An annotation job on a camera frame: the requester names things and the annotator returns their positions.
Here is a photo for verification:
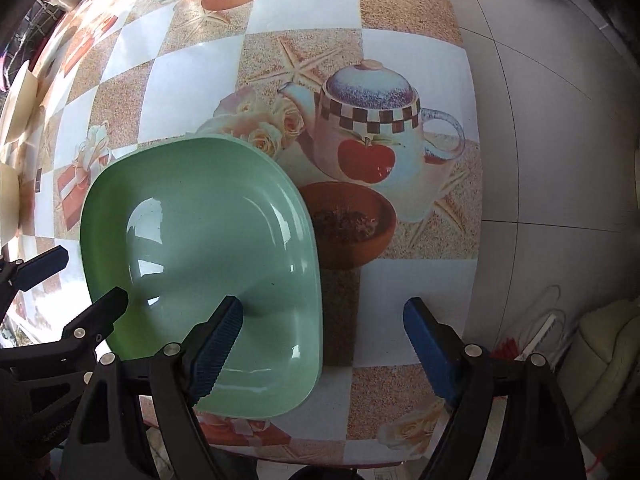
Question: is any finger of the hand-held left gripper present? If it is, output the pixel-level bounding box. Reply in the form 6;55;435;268
0;246;70;318
0;287;130;367

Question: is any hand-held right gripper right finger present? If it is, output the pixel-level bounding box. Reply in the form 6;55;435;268
403;297;587;480

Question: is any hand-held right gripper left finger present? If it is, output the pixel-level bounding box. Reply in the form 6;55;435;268
60;295;246;480

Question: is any cream white plate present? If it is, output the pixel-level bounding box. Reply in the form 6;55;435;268
0;162;24;249
0;60;39;149

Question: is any printed checkered tablecloth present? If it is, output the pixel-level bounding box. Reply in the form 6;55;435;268
0;0;484;466

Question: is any white wire hanger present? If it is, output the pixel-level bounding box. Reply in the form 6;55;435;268
520;285;577;362

